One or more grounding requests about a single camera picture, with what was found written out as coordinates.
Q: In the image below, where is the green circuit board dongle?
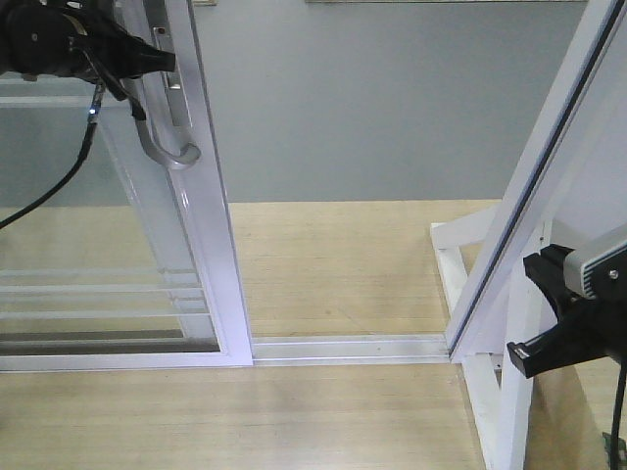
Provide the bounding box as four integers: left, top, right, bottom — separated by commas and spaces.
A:
602, 432, 611, 461

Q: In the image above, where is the black cable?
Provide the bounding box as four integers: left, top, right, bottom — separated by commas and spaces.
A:
0, 48, 148, 231
609, 359, 627, 470

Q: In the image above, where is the white fixed glass door panel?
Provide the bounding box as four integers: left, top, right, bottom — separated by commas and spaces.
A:
1, 74, 218, 355

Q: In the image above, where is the aluminium door floor track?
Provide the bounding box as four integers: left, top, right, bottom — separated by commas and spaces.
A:
253, 334, 450, 366

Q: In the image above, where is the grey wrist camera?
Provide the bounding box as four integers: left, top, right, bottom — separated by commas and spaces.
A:
563, 225, 626, 302

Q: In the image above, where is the white door frame post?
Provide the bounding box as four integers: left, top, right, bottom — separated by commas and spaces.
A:
446, 1, 626, 362

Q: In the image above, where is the silver door handle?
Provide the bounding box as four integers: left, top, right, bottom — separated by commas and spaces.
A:
122, 77, 201, 169

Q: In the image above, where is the white framed sliding glass door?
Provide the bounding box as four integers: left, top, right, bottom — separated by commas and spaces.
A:
1, 1, 252, 372

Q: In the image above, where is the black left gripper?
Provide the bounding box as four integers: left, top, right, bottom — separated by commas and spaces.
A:
1, 1, 175, 81

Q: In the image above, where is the black left cable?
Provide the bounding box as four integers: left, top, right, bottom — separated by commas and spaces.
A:
0, 48, 148, 231

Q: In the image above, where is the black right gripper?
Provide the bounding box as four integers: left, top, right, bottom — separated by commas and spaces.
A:
506, 244, 626, 378

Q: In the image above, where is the white wooden support brace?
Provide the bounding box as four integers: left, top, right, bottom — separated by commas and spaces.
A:
430, 205, 552, 469

